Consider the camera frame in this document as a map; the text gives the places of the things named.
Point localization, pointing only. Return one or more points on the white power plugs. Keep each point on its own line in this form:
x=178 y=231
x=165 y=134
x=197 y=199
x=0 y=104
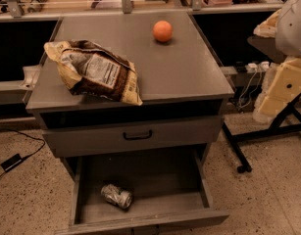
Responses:
x=261 y=67

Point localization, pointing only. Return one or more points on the orange fruit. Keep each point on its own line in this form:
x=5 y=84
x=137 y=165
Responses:
x=162 y=31

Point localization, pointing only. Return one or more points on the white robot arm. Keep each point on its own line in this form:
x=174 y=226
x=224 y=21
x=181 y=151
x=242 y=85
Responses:
x=288 y=33

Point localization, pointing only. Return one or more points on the black drawer handle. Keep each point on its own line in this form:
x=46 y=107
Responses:
x=137 y=136

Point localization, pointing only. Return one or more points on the brown yellow chip bag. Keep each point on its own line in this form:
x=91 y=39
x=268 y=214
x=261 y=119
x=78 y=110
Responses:
x=87 y=68

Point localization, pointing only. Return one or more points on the closed grey drawer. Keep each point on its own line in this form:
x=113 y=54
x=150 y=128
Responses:
x=106 y=139

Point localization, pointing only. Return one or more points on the crushed silver soda can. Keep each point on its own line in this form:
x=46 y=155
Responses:
x=116 y=196

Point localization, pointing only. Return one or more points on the open grey lower drawer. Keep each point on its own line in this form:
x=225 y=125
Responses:
x=168 y=187

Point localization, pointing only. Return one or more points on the grey drawer cabinet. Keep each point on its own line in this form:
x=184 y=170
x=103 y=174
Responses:
x=176 y=79

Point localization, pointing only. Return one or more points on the black side table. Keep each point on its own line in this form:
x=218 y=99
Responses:
x=286 y=122

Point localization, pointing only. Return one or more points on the black power adapter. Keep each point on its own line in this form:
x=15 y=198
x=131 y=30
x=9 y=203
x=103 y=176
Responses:
x=12 y=162

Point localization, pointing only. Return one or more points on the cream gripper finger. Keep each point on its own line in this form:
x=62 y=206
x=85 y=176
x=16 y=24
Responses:
x=281 y=85
x=268 y=27

